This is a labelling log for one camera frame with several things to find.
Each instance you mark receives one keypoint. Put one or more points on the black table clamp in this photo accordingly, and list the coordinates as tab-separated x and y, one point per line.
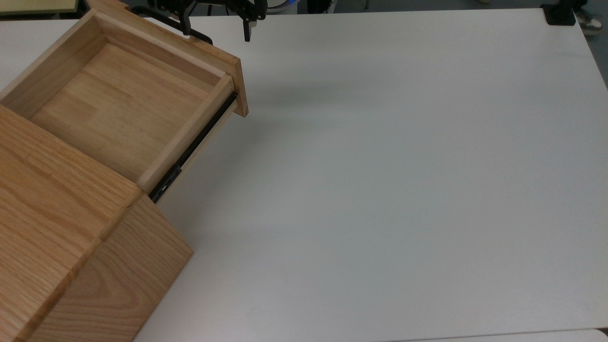
559	14

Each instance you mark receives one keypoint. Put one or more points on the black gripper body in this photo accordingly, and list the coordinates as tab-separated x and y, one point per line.
213	4

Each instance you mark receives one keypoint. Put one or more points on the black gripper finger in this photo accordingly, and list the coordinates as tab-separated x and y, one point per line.
249	28
185	23

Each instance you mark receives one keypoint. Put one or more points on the grey sneaker shoe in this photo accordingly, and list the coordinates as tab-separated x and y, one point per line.
591	23

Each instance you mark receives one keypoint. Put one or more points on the wooden drawer cabinet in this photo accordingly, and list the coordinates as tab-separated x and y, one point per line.
57	247

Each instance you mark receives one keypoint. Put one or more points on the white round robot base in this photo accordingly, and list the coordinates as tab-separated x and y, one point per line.
282	5

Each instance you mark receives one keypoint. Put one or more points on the black drawer slide rail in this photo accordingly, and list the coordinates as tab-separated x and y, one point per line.
199	135

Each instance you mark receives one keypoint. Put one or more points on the yellow green board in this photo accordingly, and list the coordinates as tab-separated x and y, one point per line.
33	5

